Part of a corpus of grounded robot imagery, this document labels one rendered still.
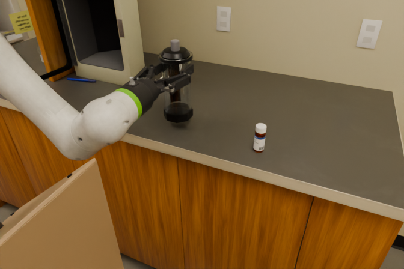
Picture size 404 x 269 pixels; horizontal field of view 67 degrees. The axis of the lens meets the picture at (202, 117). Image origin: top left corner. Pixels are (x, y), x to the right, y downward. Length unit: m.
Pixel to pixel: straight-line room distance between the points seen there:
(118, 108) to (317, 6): 1.00
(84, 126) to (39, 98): 0.15
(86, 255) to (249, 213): 0.65
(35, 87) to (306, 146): 0.79
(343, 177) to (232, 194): 0.35
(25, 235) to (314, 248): 0.90
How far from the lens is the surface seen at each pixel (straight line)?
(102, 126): 0.69
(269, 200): 1.02
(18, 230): 0.44
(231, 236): 1.23
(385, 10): 1.44
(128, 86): 0.79
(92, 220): 0.54
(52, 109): 0.80
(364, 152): 1.08
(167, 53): 0.95
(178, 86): 0.88
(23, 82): 0.81
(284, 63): 1.52
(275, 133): 1.07
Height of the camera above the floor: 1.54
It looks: 32 degrees down
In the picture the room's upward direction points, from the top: 1 degrees counter-clockwise
